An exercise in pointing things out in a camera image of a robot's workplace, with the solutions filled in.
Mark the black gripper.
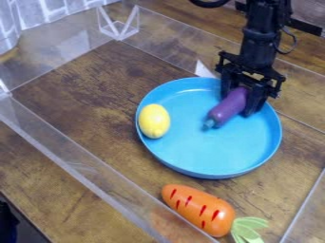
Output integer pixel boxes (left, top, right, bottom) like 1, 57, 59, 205
215, 28, 286, 117

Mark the purple toy eggplant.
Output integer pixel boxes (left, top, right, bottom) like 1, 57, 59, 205
203, 87, 249, 130

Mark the blue round tray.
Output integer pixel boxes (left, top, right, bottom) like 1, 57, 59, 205
138, 77, 282, 179

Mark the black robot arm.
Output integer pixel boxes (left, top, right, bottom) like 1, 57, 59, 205
215, 0, 292, 117

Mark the yellow toy lemon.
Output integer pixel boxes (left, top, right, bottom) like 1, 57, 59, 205
138, 103, 170, 139

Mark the orange toy carrot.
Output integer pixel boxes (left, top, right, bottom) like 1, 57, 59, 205
162, 184, 267, 243

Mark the clear acrylic enclosure wall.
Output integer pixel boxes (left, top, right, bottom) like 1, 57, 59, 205
0, 0, 325, 243

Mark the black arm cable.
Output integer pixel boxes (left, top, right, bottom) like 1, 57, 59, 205
187, 0, 298, 55

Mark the clear acrylic corner bracket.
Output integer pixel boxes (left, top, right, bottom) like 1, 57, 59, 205
96, 6, 139, 41

